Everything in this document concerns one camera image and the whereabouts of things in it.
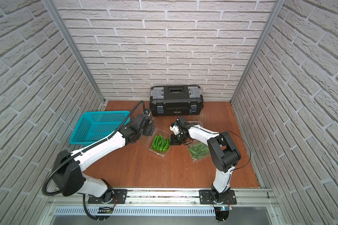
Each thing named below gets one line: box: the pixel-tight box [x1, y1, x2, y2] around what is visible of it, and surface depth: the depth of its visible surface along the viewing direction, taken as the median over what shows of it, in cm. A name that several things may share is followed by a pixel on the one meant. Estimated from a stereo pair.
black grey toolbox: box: [149, 84, 205, 117], surface depth 102 cm
